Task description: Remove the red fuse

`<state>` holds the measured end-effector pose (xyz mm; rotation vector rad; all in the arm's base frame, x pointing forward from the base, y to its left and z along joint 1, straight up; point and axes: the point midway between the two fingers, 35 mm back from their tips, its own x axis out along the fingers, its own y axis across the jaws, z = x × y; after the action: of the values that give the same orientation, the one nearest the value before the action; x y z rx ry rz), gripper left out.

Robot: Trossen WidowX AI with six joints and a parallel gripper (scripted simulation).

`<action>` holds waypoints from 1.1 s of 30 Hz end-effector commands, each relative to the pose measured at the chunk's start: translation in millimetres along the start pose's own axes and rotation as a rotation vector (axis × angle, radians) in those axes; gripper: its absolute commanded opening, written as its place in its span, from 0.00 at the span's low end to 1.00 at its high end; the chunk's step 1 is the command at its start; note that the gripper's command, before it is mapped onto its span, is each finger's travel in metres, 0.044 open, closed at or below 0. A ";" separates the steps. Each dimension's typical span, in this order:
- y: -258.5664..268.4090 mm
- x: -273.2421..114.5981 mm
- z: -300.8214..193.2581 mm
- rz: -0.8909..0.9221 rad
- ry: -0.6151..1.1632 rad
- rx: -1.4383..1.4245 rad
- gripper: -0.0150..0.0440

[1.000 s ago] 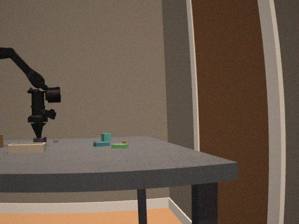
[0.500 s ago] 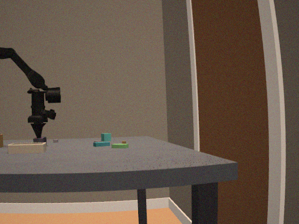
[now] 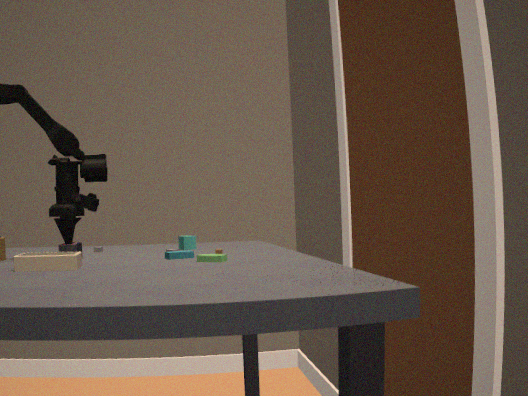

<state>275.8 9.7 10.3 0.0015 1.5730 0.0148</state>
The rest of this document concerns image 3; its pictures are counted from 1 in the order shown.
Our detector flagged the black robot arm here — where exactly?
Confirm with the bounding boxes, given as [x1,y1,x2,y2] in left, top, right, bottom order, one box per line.
[0,84,107,211]

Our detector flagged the turquoise rectangular block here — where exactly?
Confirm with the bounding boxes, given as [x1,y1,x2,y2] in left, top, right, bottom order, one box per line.
[165,250,194,260]

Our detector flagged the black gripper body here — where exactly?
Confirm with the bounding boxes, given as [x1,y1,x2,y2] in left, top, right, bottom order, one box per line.
[49,182,84,218]

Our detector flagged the light green rectangular block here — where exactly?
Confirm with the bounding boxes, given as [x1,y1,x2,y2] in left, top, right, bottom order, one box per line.
[197,254,227,262]

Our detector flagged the teal cube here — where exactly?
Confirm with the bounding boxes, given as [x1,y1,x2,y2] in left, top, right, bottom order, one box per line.
[178,236,197,250]

